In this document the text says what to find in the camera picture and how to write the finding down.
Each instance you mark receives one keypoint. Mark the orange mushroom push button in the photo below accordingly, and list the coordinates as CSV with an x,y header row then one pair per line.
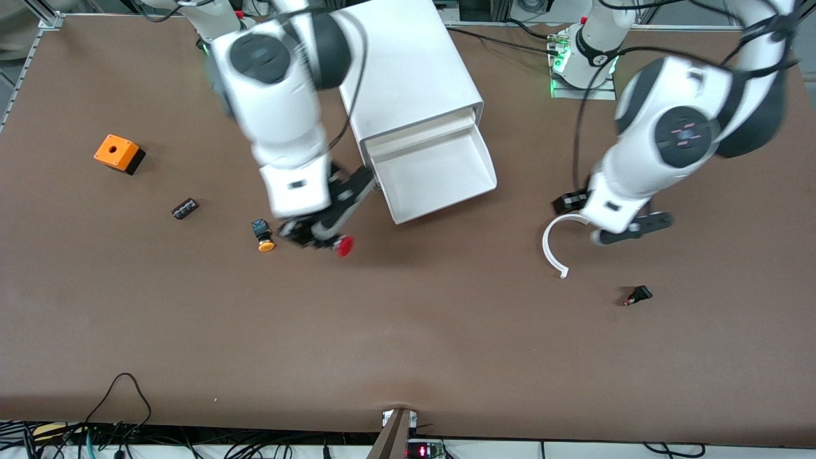
x,y
264,237

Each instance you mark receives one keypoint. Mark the white drawer cabinet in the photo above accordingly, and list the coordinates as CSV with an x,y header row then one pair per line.
x,y
414,64

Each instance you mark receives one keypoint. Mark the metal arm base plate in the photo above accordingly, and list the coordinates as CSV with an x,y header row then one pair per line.
x,y
583,94

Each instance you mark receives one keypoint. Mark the red mushroom push button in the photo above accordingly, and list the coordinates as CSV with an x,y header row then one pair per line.
x,y
345,246

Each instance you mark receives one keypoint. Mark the device with red display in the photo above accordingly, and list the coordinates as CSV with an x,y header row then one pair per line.
x,y
424,451

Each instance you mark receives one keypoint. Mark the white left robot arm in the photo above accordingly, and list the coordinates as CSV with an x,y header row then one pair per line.
x,y
644,159

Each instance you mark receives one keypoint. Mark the small black switch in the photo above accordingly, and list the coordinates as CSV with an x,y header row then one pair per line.
x,y
640,294

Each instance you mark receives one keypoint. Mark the white curved plastic arc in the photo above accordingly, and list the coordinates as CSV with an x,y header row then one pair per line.
x,y
546,245

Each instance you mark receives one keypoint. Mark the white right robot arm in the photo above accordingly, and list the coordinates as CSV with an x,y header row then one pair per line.
x,y
280,108

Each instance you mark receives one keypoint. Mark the orange box with hole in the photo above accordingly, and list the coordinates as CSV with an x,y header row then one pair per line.
x,y
115,153

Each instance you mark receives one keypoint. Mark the small black terminal block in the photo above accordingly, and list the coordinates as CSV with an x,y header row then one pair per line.
x,y
184,208

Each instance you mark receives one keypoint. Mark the aluminium profile rail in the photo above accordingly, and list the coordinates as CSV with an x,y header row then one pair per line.
x,y
22,70

